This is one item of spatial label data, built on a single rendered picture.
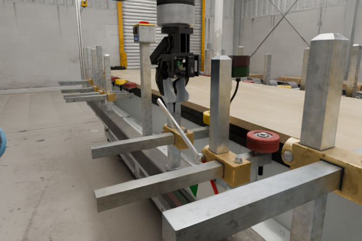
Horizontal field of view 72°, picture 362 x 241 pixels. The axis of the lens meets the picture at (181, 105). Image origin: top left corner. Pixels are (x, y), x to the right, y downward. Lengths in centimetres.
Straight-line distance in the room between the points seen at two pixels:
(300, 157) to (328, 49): 16
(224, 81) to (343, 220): 42
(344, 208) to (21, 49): 799
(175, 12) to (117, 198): 40
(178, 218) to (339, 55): 30
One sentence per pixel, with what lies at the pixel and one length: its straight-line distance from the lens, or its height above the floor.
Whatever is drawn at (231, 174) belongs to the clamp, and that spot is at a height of 85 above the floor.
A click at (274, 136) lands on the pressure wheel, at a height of 91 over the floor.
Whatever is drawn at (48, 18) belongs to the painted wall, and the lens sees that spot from 824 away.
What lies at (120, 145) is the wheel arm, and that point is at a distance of 73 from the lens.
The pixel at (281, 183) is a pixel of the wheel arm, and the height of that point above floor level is 96.
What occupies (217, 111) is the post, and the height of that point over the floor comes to 98.
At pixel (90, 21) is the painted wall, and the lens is 838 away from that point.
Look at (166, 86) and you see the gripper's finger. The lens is 62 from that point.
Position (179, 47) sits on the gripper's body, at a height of 112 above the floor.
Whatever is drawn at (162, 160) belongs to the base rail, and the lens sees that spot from 100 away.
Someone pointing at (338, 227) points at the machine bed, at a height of 72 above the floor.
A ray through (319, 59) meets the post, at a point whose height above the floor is 110.
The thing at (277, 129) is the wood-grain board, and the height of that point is 90.
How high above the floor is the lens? 111
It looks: 12 degrees down
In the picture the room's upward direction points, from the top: straight up
